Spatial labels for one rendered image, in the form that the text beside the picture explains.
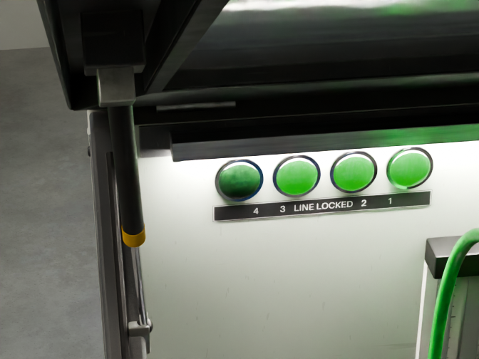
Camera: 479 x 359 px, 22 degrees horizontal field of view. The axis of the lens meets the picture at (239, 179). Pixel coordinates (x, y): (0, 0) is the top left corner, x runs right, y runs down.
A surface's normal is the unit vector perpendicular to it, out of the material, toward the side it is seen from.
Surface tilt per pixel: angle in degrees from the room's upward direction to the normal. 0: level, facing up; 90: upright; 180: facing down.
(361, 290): 90
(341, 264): 90
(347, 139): 90
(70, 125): 0
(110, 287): 43
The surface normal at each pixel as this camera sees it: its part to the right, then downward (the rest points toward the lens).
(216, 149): 0.14, 0.50
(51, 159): 0.00, -0.87
